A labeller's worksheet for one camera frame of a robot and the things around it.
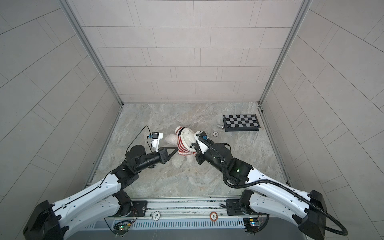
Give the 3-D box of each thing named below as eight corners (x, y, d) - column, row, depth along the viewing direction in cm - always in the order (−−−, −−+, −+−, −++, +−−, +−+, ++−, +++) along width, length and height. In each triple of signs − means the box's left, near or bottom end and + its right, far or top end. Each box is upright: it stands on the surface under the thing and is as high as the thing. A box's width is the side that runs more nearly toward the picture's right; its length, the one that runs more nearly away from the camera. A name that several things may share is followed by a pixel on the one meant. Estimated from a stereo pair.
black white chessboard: (224, 131, 103) (225, 128, 100) (222, 117, 110) (223, 114, 107) (259, 131, 103) (261, 128, 100) (255, 117, 111) (256, 114, 107)
